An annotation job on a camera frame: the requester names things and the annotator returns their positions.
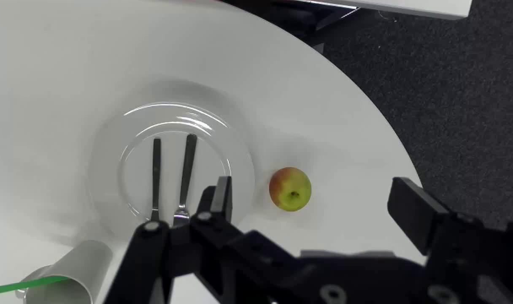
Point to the green straw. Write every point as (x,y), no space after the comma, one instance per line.
(20,286)

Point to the red green apple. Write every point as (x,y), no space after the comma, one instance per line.
(290,188)

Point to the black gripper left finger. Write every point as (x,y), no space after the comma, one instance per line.
(222,197)

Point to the clear glass plate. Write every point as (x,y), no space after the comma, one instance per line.
(222,141)

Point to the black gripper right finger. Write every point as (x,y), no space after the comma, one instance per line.
(416,212)

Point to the silver fork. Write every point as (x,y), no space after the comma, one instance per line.
(187,163)

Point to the white mug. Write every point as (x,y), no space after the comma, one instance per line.
(81,271)

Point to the silver knife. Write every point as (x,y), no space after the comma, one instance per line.
(155,170)

